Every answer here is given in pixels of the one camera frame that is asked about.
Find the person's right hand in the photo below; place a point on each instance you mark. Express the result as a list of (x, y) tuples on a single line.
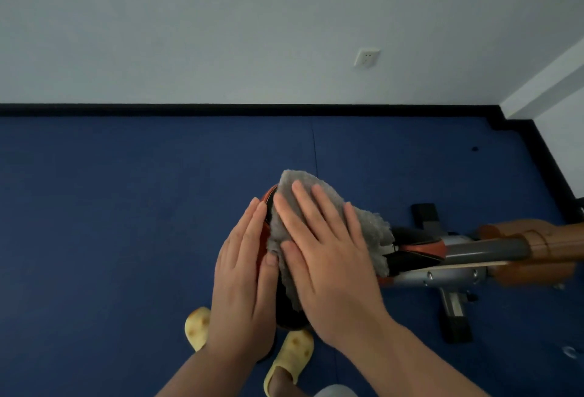
[(340, 287)]

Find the person's left hand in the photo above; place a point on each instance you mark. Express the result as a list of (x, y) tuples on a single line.
[(239, 310)]

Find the person's right thumb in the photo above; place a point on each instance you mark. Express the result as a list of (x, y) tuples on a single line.
[(294, 269)]

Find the person's right little finger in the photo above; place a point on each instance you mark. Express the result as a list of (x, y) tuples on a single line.
[(357, 228)]

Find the person's left middle finger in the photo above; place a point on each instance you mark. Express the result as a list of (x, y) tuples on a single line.
[(241, 228)]

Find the person's right middle finger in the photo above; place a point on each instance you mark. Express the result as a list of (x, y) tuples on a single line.
[(315, 212)]

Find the person's left thumb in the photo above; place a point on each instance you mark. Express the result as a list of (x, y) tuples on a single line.
[(268, 282)]

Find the grey fluffy cleaning cloth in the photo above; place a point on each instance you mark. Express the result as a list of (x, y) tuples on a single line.
[(374, 237)]

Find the black and orange bike saddle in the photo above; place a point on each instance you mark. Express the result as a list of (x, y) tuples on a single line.
[(292, 314)]

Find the person's left forearm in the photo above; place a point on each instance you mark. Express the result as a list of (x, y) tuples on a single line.
[(205, 376)]

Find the person's right forearm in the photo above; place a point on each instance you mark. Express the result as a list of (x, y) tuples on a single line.
[(410, 364)]

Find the yellow foam slipper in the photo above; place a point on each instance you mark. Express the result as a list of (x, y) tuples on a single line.
[(198, 326), (292, 355)]

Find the person's leg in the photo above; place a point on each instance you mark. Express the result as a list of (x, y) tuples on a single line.
[(285, 386)]

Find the grey shorts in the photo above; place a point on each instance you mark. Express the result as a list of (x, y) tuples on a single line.
[(336, 391)]

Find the grey and brown exercise bike frame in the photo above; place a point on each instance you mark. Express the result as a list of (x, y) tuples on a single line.
[(483, 250)]

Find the white wall socket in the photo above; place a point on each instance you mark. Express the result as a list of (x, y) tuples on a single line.
[(367, 57)]

